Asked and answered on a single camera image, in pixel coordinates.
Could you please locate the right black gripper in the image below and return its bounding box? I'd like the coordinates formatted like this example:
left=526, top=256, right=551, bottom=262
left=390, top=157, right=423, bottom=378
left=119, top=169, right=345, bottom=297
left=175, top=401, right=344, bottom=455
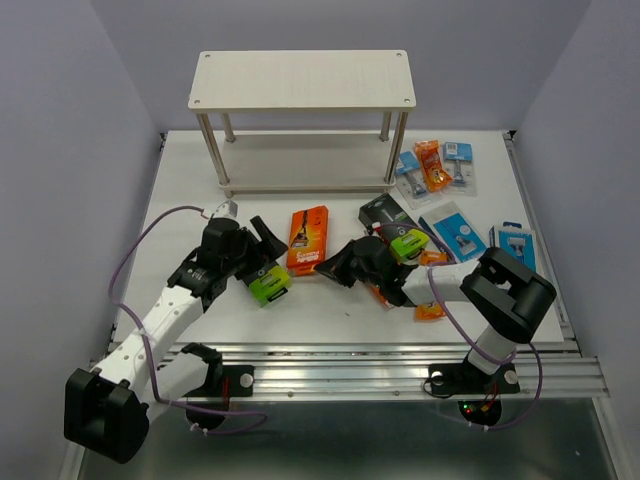
left=313, top=238, right=382, bottom=288

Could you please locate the orange razor box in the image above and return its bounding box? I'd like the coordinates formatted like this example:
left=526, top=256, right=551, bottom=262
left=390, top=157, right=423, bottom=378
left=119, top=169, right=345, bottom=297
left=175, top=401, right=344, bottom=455
left=286, top=205, right=329, bottom=276
left=368, top=285, right=404, bottom=309

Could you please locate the black green razor box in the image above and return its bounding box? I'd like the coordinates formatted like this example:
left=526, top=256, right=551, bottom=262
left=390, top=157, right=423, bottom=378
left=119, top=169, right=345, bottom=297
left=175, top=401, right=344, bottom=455
left=358, top=193, right=429, bottom=263
left=241, top=262, right=291, bottom=307

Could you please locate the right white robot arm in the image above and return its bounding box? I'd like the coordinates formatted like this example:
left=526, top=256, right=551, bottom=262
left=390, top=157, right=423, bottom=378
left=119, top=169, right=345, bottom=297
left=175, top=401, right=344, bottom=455
left=315, top=236, right=557, bottom=395

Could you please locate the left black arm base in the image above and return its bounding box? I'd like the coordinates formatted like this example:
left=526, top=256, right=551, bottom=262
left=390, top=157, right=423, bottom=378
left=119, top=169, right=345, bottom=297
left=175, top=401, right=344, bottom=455
left=181, top=342, right=255, bottom=398

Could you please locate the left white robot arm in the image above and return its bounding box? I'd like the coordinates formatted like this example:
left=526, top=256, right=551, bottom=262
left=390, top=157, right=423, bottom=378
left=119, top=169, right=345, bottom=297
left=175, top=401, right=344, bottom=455
left=64, top=216, right=288, bottom=464

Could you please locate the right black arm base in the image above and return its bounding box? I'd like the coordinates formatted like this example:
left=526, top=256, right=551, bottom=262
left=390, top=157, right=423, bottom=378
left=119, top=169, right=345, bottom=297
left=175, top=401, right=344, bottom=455
left=422, top=361, right=520, bottom=399

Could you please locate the white two-tier shelf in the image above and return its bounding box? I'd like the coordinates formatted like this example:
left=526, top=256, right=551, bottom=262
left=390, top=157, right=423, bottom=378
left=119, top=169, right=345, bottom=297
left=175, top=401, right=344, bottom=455
left=188, top=50, right=416, bottom=197

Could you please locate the orange razor bag bottom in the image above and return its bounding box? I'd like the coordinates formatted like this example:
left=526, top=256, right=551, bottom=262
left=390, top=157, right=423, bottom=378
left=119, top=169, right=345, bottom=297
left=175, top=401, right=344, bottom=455
left=414, top=249, right=450, bottom=323

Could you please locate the orange razor bag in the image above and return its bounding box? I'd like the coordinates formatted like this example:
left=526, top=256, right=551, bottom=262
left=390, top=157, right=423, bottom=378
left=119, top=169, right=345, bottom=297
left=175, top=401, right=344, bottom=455
left=414, top=249, right=450, bottom=323
left=413, top=140, right=452, bottom=193

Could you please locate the blue blister razor pack left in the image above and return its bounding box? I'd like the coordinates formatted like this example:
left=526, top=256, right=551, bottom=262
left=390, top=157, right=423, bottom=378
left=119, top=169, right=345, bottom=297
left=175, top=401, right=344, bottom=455
left=395, top=151, right=442, bottom=210

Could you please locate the blue blister razor pack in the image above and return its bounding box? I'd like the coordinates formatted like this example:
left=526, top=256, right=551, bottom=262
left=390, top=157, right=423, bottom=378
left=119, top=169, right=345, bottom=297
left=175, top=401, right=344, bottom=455
left=395, top=151, right=442, bottom=210
left=442, top=142, right=477, bottom=196

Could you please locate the blue razor pack middle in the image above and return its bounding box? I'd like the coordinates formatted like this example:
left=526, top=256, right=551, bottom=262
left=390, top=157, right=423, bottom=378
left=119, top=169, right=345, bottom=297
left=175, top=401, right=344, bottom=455
left=419, top=201, right=487, bottom=262

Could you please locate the orange razor bag top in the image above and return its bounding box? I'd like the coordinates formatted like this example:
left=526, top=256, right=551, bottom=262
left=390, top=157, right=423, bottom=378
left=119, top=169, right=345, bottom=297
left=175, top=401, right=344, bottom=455
left=413, top=140, right=452, bottom=193

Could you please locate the blue blister razor pack right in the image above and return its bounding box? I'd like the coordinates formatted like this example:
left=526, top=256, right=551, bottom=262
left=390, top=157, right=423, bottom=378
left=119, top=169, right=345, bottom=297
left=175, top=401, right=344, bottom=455
left=442, top=142, right=477, bottom=196

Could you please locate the blue razor pack far right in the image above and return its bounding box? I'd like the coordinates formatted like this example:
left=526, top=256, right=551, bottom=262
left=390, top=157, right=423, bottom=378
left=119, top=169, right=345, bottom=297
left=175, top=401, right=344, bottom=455
left=489, top=221, right=538, bottom=272

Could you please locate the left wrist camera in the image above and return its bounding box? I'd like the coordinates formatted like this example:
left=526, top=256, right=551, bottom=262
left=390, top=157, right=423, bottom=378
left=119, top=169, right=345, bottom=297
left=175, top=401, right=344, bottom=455
left=211, top=200, right=238, bottom=220

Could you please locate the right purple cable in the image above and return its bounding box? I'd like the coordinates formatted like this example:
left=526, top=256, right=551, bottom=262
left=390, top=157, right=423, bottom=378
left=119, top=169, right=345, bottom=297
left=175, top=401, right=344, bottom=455
left=379, top=224, right=544, bottom=432

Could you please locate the aluminium rail frame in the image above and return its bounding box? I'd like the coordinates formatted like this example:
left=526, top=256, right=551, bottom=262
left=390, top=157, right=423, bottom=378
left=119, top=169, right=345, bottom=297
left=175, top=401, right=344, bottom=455
left=82, top=130, right=612, bottom=401

